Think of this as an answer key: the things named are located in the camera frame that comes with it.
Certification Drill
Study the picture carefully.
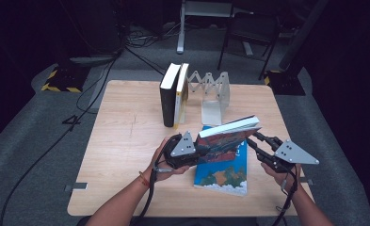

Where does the black book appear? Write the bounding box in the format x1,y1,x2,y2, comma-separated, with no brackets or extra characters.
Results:
159,62,182,128

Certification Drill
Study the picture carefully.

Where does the red and blue illustrated book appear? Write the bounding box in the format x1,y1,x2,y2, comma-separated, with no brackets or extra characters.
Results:
195,115,262,164

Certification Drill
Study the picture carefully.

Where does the black yellow-striped stand base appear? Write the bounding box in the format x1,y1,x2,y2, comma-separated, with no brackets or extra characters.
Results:
40,64,89,93
264,69,307,97

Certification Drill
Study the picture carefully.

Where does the long black floor cable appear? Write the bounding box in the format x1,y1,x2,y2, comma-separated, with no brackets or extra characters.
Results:
0,46,125,226

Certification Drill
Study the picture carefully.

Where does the white expandable book stand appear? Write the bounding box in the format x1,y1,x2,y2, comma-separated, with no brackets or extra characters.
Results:
186,71,231,126

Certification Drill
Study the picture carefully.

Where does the person's left hand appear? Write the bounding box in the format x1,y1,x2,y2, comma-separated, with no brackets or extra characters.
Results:
148,137,191,183

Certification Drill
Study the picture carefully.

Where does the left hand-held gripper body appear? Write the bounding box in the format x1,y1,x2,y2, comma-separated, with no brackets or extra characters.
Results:
163,131,205,169

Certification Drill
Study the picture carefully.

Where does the tangle of floor cables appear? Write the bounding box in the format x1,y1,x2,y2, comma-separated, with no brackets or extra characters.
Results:
122,26,181,48

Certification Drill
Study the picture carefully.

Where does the yellow book with white spine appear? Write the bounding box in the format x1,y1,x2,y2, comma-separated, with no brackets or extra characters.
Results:
172,62,190,130

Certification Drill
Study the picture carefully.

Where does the dark slanted pole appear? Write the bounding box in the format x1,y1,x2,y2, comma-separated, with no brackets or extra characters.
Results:
278,0,330,71

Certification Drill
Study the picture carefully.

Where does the dark equipment cabinet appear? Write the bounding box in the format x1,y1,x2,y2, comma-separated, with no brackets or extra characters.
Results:
56,0,124,65

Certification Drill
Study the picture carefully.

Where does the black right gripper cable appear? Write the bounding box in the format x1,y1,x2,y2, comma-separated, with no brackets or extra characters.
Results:
271,164,300,226

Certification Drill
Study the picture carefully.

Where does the person's right hand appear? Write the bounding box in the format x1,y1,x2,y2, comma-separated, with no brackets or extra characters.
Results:
261,161,301,192

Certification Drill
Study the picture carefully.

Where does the red string bracelet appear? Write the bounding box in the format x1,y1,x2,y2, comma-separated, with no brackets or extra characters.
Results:
137,170,151,188

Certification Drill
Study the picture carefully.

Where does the white metal table frame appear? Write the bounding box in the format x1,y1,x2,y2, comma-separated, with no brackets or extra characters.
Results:
176,0,256,55

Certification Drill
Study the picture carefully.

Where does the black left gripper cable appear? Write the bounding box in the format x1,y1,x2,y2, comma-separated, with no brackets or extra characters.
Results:
135,137,174,226

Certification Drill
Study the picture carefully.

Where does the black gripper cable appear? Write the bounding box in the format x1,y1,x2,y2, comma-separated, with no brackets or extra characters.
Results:
135,137,174,226
271,164,300,226

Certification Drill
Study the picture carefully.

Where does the blue paperback book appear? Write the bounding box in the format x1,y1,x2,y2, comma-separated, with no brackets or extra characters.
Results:
193,125,248,197

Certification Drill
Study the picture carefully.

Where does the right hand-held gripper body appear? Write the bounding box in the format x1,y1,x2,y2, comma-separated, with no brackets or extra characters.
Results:
261,139,320,173

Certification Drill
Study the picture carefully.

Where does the looped black floor cable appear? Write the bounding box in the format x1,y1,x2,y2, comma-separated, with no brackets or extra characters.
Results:
75,67,111,115

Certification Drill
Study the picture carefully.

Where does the black metal chair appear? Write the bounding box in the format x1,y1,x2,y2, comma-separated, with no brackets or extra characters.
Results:
217,11,282,81

